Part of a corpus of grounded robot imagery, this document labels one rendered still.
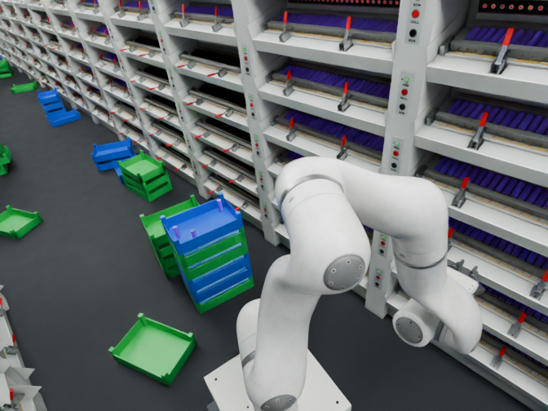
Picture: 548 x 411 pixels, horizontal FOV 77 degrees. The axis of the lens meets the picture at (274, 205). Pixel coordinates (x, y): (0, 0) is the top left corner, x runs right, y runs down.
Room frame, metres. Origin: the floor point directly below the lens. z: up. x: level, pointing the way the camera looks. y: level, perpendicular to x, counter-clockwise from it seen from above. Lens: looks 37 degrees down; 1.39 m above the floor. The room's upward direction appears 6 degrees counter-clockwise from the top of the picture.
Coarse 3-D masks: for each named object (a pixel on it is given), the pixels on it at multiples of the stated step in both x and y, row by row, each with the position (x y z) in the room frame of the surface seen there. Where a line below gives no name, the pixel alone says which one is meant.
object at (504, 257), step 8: (456, 232) 0.82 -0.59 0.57; (464, 240) 0.79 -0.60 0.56; (472, 240) 0.78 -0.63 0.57; (480, 248) 0.75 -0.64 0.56; (488, 248) 0.74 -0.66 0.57; (496, 256) 0.72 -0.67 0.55; (504, 256) 0.70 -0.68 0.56; (512, 256) 0.70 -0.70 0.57; (512, 264) 0.68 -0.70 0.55; (520, 264) 0.67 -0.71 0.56; (528, 264) 0.66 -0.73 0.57; (528, 272) 0.65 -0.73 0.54; (536, 272) 0.63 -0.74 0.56; (544, 272) 0.63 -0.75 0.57
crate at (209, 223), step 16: (192, 208) 1.28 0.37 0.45; (208, 208) 1.31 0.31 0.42; (224, 208) 1.32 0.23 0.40; (176, 224) 1.23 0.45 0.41; (192, 224) 1.22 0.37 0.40; (208, 224) 1.21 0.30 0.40; (224, 224) 1.14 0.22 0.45; (240, 224) 1.17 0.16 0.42; (176, 240) 1.04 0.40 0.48; (192, 240) 1.07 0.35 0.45; (208, 240) 1.10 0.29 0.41
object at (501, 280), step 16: (448, 256) 0.77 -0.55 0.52; (464, 256) 0.75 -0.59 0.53; (480, 256) 0.74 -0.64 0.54; (464, 272) 0.72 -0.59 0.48; (480, 272) 0.69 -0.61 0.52; (496, 272) 0.68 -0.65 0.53; (496, 288) 0.65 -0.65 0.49; (512, 288) 0.62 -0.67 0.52; (528, 288) 0.61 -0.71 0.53; (528, 304) 0.58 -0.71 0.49; (544, 304) 0.56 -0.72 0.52
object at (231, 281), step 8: (240, 272) 1.15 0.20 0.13; (248, 272) 1.16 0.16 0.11; (184, 280) 1.14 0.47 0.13; (232, 280) 1.12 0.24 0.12; (240, 280) 1.14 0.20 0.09; (216, 288) 1.08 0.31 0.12; (224, 288) 1.10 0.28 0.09; (192, 296) 1.06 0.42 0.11; (200, 296) 1.05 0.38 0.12; (208, 296) 1.06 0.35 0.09
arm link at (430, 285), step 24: (408, 264) 0.40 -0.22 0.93; (432, 264) 0.38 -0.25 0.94; (408, 288) 0.41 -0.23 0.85; (432, 288) 0.39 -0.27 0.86; (456, 288) 0.41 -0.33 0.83; (432, 312) 0.38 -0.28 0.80; (456, 312) 0.37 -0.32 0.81; (480, 312) 0.39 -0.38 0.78; (456, 336) 0.36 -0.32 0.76; (480, 336) 0.38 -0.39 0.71
